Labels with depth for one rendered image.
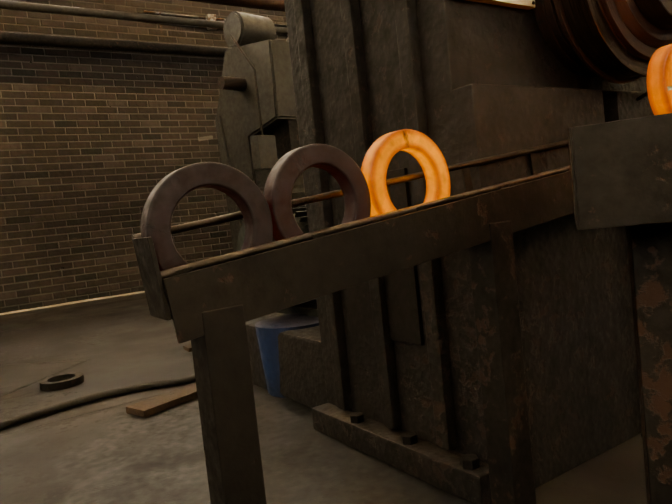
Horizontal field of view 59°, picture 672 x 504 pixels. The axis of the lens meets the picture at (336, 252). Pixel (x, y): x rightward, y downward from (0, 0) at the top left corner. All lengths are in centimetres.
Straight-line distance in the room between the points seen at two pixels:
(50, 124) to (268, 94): 253
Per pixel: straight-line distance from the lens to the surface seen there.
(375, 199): 96
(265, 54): 568
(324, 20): 170
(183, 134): 737
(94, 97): 719
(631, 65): 154
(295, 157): 89
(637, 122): 87
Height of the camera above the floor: 64
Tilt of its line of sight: 3 degrees down
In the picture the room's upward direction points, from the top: 6 degrees counter-clockwise
